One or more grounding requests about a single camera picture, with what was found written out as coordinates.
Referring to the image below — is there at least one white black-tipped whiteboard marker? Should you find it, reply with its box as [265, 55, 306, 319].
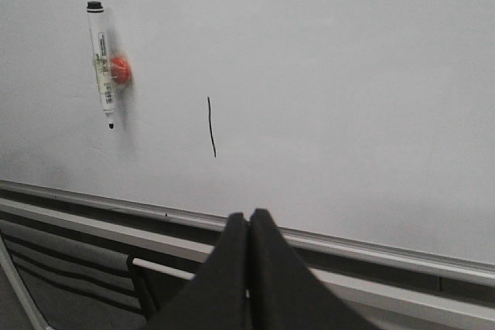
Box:
[87, 1, 116, 130]

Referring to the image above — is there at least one dark cabinet panel with handle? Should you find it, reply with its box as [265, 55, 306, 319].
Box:
[126, 256, 195, 321]

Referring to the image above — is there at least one large white whiteboard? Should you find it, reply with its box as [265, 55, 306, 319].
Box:
[1, 0, 494, 285]

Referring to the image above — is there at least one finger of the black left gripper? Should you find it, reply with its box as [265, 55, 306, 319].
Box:
[145, 213, 248, 329]
[247, 209, 377, 330]

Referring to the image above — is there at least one orange round magnet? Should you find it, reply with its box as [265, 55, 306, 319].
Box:
[111, 56, 132, 86]

